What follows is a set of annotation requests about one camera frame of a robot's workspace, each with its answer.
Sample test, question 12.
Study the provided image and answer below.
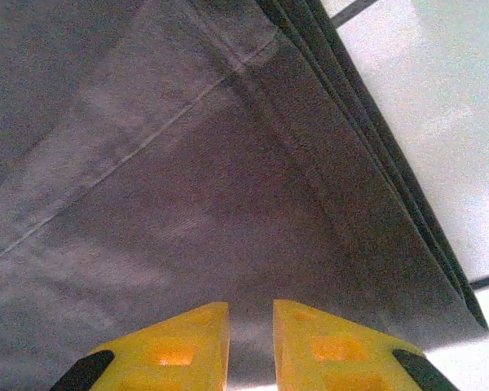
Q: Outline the dark grey t-shirt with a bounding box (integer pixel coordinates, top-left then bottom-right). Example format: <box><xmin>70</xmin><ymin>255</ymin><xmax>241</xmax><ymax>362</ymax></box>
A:
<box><xmin>0</xmin><ymin>0</ymin><xmax>489</xmax><ymax>391</ymax></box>

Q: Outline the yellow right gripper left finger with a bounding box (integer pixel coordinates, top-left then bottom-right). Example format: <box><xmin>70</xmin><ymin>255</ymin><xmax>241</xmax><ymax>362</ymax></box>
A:
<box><xmin>50</xmin><ymin>301</ymin><xmax>231</xmax><ymax>391</ymax></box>

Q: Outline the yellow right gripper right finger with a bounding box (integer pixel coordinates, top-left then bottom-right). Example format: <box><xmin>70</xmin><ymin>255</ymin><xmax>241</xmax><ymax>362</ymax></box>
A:
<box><xmin>272</xmin><ymin>299</ymin><xmax>460</xmax><ymax>391</ymax></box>

